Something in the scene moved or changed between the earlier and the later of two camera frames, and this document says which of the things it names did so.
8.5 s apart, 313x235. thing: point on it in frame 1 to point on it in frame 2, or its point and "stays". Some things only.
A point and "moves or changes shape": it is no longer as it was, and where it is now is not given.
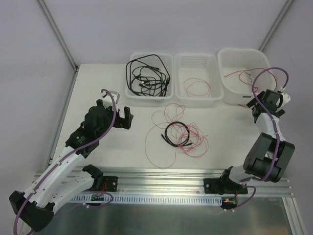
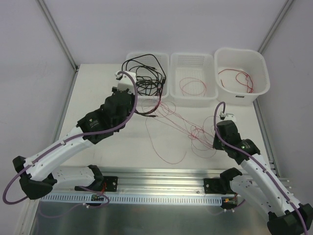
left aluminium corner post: [58, 32] stays
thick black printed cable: [166, 71] moves or changes shape
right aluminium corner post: [286, 8] stays
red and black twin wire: [247, 83] to [236, 70]
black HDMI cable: [165, 136] to [146, 114]
